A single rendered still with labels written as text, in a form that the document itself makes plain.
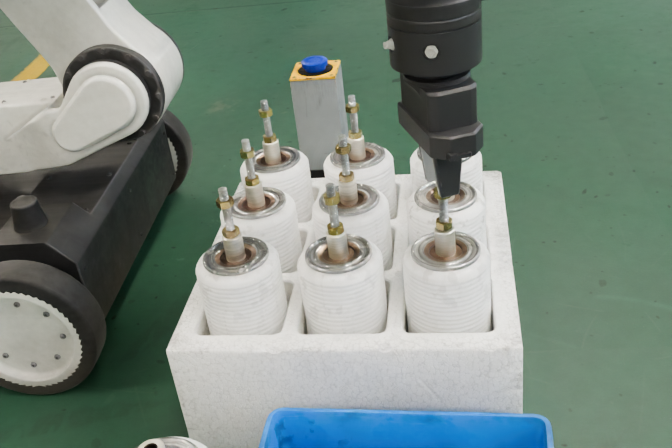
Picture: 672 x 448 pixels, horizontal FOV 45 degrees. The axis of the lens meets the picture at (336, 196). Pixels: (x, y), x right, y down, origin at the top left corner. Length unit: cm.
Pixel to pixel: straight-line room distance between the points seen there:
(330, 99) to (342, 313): 43
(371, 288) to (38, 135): 57
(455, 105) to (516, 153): 88
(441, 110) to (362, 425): 36
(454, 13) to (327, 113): 53
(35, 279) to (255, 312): 32
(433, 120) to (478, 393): 32
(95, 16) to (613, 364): 83
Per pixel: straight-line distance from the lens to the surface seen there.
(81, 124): 119
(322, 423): 93
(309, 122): 125
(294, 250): 104
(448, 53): 75
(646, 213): 147
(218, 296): 92
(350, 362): 91
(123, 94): 115
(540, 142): 169
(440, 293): 88
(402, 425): 91
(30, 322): 117
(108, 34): 118
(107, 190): 129
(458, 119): 78
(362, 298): 90
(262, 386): 95
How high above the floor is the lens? 76
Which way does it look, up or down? 29 degrees down
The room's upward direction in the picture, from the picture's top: 7 degrees counter-clockwise
